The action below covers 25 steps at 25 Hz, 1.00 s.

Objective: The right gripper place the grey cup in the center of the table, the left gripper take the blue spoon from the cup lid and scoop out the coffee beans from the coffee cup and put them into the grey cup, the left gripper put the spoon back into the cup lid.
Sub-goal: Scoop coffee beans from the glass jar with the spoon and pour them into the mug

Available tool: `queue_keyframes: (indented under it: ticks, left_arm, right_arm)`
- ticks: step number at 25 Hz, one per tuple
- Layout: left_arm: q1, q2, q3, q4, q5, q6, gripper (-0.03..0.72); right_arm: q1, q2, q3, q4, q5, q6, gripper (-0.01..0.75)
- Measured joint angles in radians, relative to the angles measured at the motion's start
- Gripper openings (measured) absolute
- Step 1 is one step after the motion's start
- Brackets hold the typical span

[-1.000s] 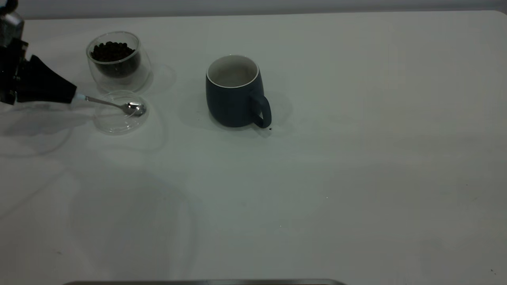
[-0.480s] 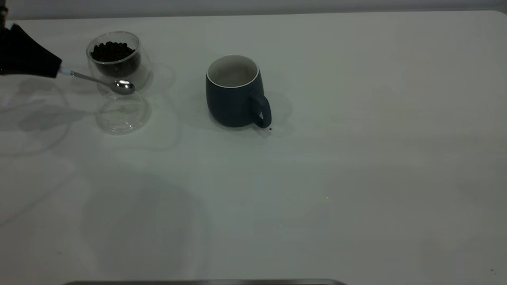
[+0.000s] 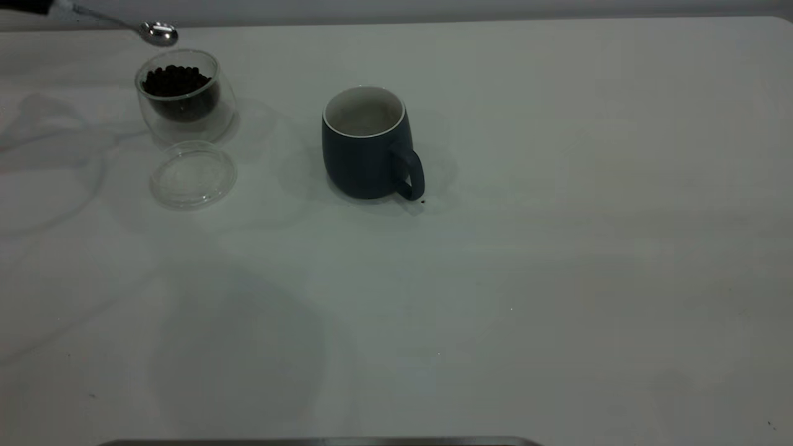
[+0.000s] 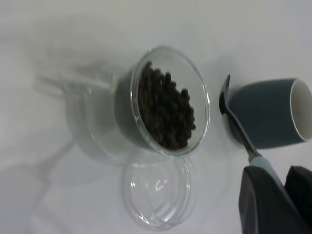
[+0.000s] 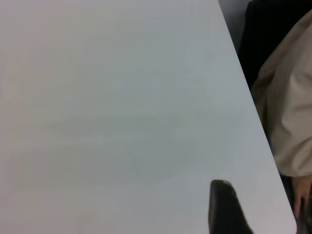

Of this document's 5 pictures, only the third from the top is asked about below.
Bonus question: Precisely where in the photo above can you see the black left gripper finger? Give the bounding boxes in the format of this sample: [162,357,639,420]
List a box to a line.
[0,0,55,16]

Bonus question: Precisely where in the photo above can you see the metal spoon with pale handle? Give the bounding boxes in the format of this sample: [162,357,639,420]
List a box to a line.
[53,0,180,48]

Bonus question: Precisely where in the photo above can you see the double-wall clear glass cup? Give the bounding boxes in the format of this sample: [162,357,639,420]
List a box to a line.
[134,49,237,146]

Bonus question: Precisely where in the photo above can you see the clear glass saucer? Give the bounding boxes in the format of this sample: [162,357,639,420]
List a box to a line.
[149,140,238,210]

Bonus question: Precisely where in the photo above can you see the dark blue-grey ceramic mug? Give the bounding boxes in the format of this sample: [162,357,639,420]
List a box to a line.
[321,85,426,202]

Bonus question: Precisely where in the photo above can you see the dark coffee beans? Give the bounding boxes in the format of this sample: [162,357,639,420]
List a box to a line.
[142,65,221,121]

